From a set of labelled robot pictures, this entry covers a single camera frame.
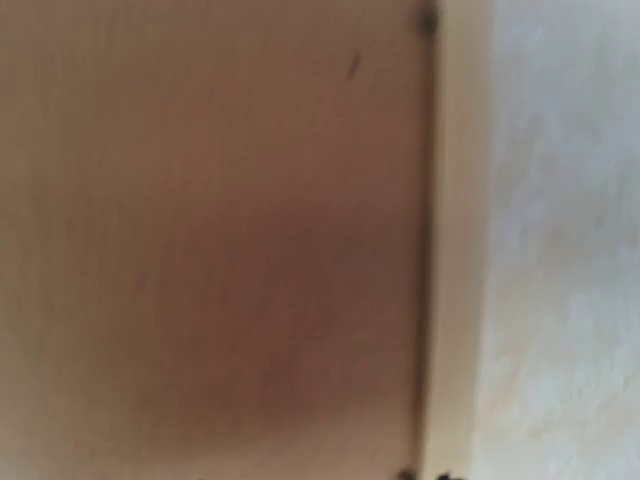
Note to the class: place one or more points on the brown hardboard backing panel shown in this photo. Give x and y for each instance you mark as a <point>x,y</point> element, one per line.
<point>211,224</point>

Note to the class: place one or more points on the light wooden picture frame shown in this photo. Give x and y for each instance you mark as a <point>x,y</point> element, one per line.
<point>456,192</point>

